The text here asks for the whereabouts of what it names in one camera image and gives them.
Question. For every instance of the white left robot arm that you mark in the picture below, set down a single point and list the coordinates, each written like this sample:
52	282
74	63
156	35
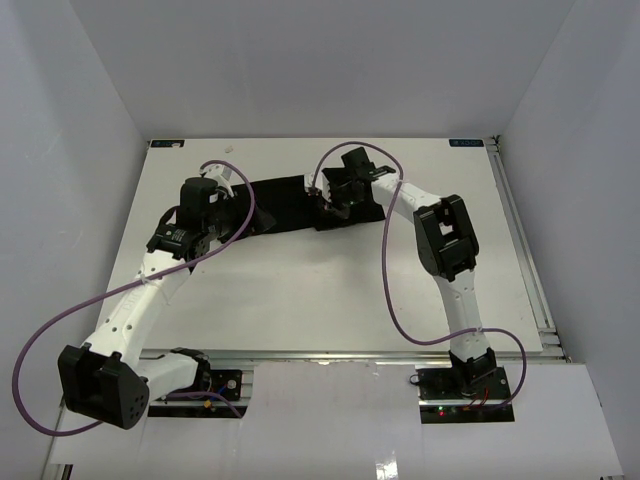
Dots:
105	379

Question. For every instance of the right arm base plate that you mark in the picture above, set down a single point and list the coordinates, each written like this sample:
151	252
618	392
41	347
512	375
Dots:
442	400

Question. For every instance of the black t-shirt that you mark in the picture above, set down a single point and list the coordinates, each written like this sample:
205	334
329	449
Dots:
285	199

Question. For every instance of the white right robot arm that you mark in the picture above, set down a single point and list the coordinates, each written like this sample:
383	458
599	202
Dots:
447	248

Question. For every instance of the black table label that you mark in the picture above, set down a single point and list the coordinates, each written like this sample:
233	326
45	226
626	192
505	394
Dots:
167	143
466	143

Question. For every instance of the right black table label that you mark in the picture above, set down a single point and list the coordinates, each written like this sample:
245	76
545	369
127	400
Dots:
466	143

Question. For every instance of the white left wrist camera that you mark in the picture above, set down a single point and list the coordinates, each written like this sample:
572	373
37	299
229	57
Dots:
220	173

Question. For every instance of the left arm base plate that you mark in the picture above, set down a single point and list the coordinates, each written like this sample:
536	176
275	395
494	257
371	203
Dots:
217	394

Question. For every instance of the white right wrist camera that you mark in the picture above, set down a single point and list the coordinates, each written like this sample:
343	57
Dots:
317	185

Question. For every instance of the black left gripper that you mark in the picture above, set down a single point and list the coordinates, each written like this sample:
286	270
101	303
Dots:
248	218

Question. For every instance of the left black table label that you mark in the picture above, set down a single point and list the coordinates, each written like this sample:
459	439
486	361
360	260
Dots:
167	143

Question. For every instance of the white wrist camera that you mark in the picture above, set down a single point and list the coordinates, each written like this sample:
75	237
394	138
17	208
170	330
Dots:
220	173
317	185

